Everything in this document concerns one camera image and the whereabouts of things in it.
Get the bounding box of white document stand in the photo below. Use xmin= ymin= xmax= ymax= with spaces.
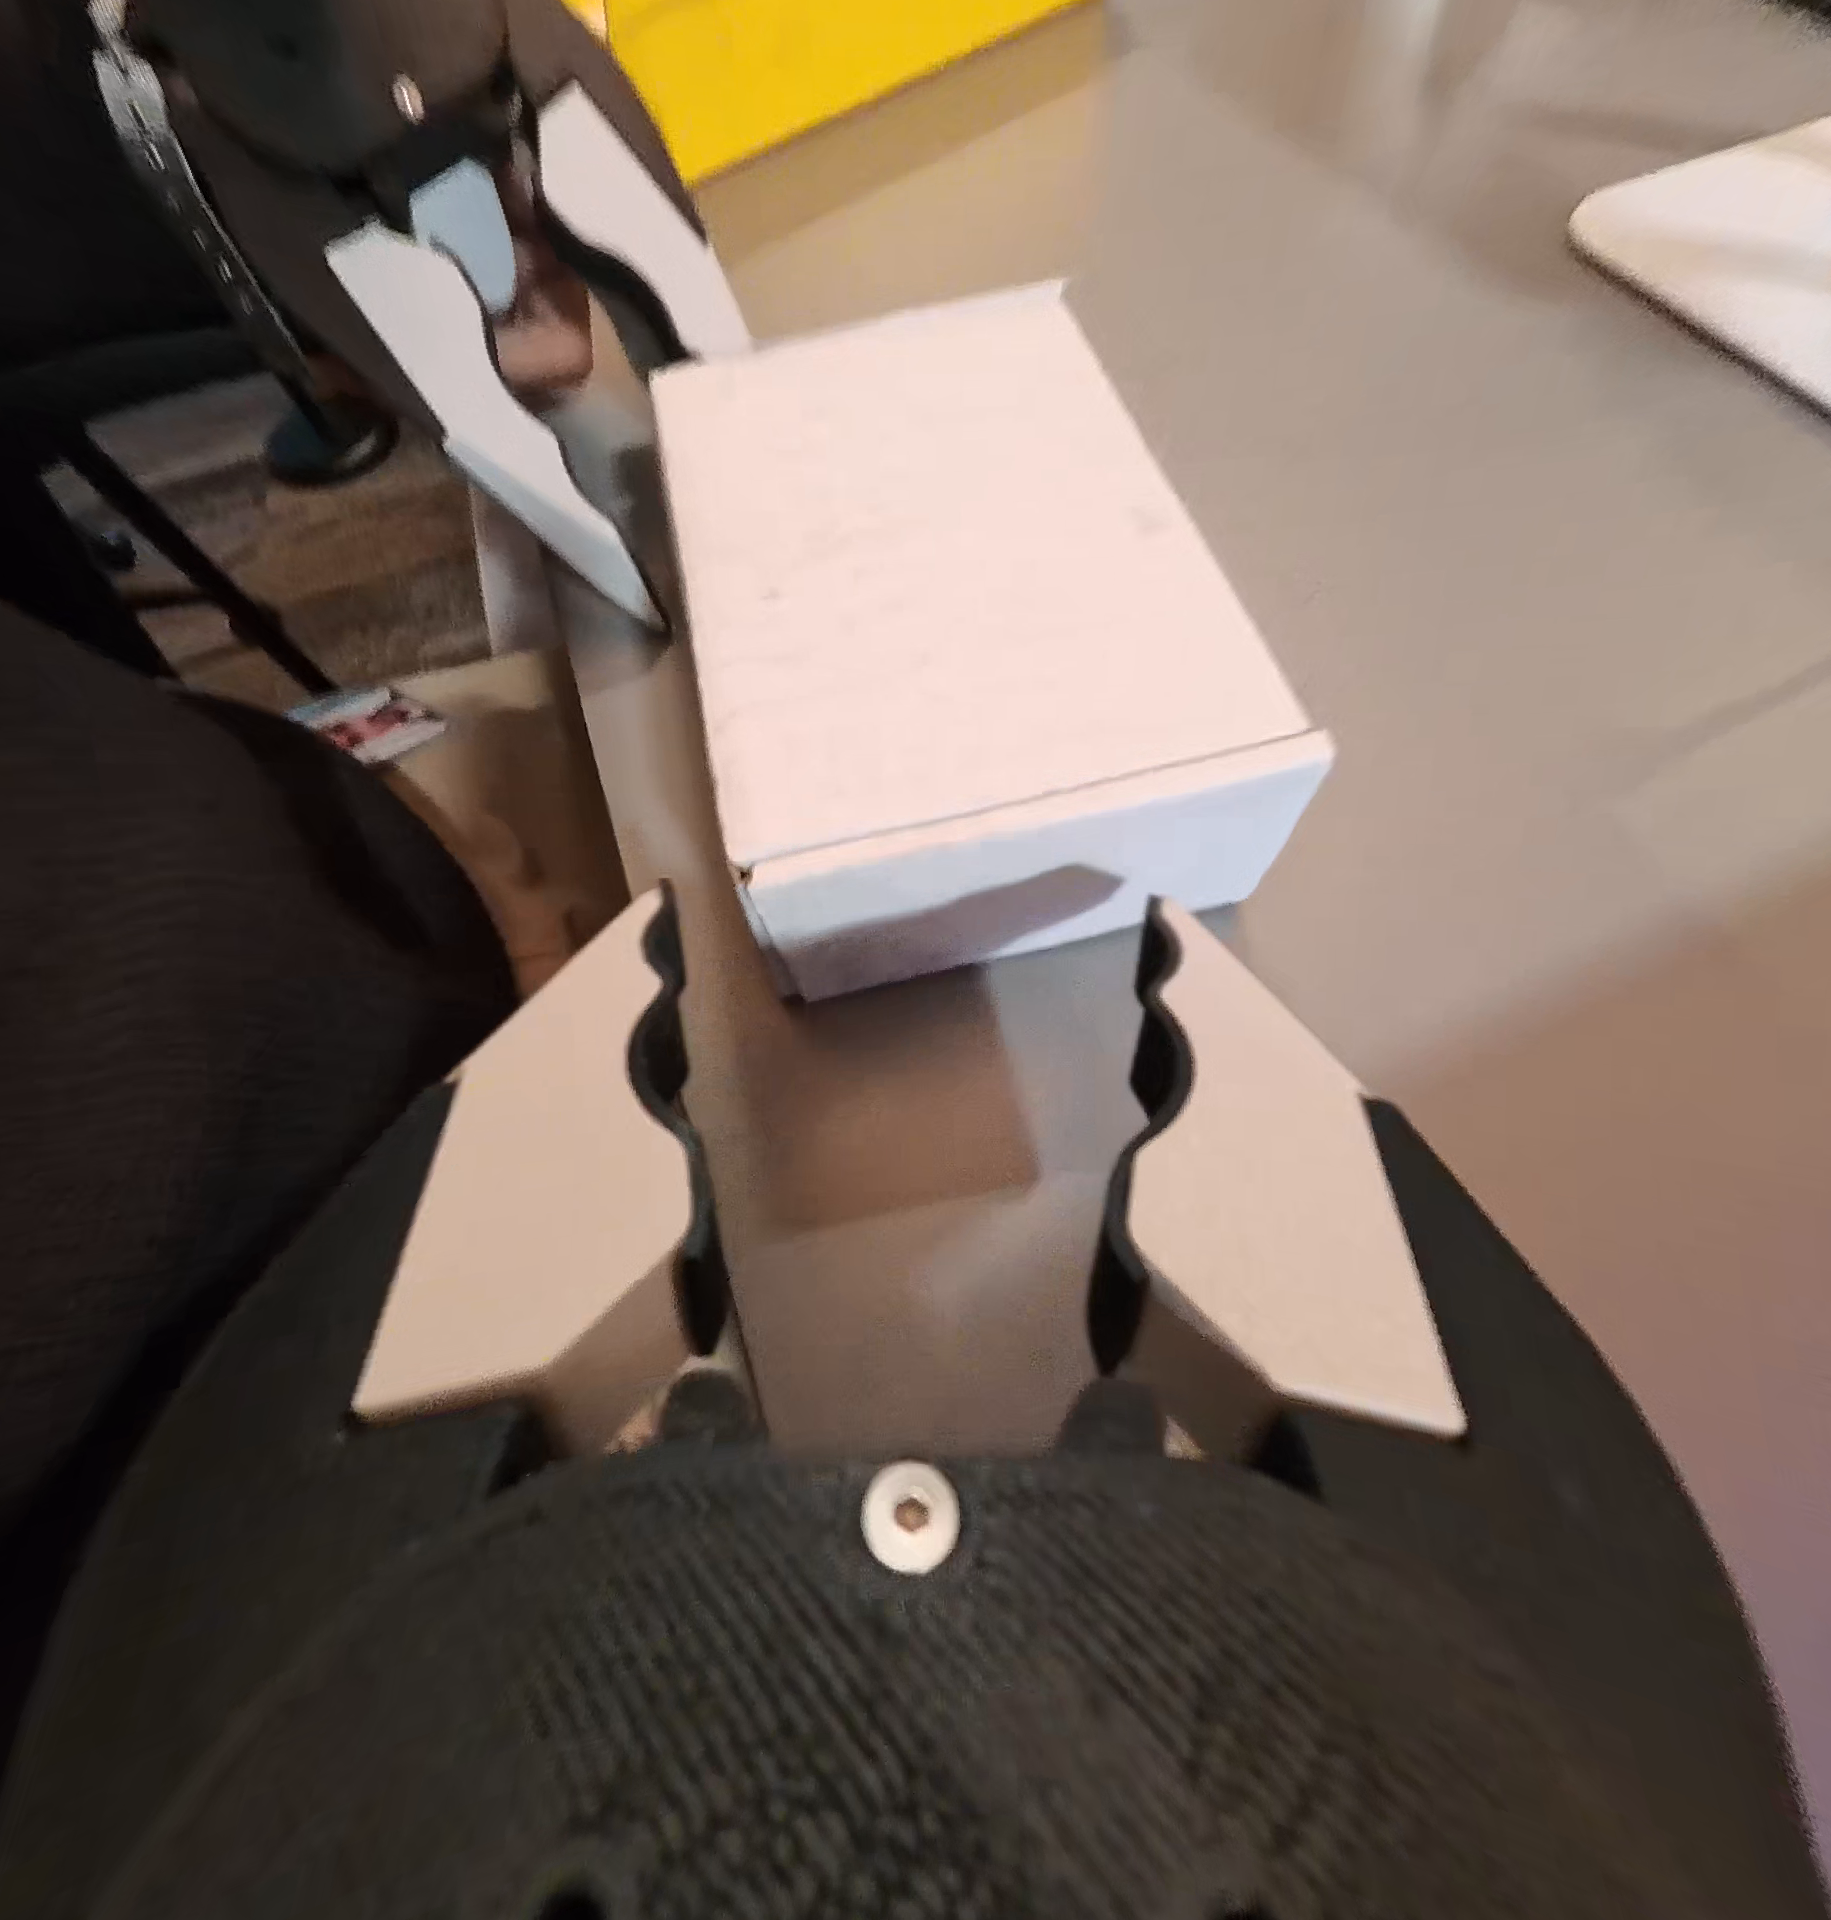
xmin=1566 ymin=105 xmax=1831 ymax=448

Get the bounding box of person's black knitted sweater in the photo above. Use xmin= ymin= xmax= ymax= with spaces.
xmin=0 ymin=570 xmax=521 ymax=1593

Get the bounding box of person's tan trouser leg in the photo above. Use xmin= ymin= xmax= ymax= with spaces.
xmin=375 ymin=649 xmax=635 ymax=1001

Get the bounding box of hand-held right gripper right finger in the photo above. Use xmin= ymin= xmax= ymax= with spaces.
xmin=1086 ymin=897 xmax=1468 ymax=1447

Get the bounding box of white cardboard mailer box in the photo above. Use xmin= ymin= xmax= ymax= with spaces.
xmin=647 ymin=280 xmax=1336 ymax=1005

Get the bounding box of small printed card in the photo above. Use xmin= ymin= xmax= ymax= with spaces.
xmin=291 ymin=682 xmax=451 ymax=771

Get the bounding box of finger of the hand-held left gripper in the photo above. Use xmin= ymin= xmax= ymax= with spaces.
xmin=531 ymin=78 xmax=755 ymax=371
xmin=321 ymin=157 xmax=671 ymax=633

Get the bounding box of black office chair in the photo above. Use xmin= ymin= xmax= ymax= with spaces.
xmin=0 ymin=330 xmax=401 ymax=697

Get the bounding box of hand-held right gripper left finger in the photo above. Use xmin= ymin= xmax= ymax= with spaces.
xmin=349 ymin=885 xmax=737 ymax=1424

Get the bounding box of yellow plastic bin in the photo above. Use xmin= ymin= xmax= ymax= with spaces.
xmin=599 ymin=0 xmax=1106 ymax=191

